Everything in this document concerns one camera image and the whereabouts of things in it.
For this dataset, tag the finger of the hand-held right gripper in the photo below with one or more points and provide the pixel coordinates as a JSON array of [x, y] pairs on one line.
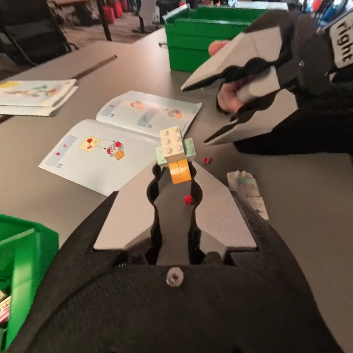
[[242, 52], [259, 121]]

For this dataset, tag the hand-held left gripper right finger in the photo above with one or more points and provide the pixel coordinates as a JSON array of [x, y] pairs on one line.
[[223, 220]]

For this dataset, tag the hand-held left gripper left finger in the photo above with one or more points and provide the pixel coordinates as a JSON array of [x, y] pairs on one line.
[[126, 220]]

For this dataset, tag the white mint orange lego assembly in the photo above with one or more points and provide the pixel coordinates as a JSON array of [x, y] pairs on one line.
[[172, 140]]

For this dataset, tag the small red lego piece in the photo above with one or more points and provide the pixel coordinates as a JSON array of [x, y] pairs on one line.
[[188, 199]]

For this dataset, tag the open lego instruction booklet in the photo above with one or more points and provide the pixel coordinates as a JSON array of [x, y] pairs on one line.
[[82, 154]]

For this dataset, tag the closed lego instruction booklet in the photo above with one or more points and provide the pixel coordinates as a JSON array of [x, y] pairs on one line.
[[41, 110], [33, 93]]

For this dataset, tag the pile of lego pieces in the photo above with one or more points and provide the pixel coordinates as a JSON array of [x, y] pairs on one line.
[[4, 306]]

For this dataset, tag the person's right hand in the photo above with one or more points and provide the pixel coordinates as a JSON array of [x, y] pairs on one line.
[[230, 96]]

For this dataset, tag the green plastic bin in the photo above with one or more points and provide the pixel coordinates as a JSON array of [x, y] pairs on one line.
[[193, 49], [27, 248]]

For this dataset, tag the white chair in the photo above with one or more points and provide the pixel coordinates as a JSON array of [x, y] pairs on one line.
[[146, 13]]

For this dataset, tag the red container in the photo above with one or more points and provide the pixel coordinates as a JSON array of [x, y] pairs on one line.
[[109, 14], [118, 8]]

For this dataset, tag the black metal table leg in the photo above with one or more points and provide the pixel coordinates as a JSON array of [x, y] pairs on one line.
[[104, 19]]

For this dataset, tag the black chair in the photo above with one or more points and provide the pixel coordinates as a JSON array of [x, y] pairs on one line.
[[27, 22]]

